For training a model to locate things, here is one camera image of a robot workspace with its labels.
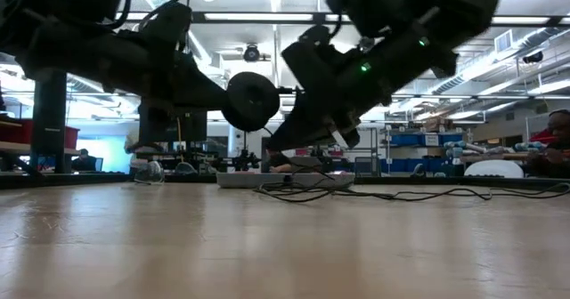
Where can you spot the grey plastic tool case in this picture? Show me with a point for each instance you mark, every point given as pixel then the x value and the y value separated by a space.
pixel 240 180

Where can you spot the silver air duct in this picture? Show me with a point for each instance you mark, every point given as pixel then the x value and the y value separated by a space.
pixel 512 58

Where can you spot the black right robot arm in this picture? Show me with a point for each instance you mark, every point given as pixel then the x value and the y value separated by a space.
pixel 454 14

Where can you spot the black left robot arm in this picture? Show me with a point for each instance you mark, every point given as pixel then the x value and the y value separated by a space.
pixel 67 54

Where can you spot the black monitor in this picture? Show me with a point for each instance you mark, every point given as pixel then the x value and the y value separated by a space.
pixel 196 130

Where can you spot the white trash can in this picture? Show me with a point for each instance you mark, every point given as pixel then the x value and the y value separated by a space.
pixel 494 169

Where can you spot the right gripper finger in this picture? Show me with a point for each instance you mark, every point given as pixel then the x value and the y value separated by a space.
pixel 338 127
pixel 298 130

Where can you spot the black pillar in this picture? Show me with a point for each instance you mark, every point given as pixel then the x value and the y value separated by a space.
pixel 49 121

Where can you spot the black dome camera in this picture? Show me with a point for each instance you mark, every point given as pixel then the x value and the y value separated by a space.
pixel 251 53

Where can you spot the blue storage bin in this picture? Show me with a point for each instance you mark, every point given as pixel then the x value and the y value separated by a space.
pixel 405 139
pixel 401 165
pixel 450 138

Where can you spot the wooden workbench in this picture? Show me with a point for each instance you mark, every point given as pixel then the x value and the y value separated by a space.
pixel 507 156

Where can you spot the black cart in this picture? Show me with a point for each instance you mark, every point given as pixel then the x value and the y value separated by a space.
pixel 366 165

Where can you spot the white building column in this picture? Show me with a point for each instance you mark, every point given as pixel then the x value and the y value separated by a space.
pixel 236 143

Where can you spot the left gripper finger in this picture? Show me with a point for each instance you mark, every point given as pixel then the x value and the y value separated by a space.
pixel 205 83
pixel 205 104

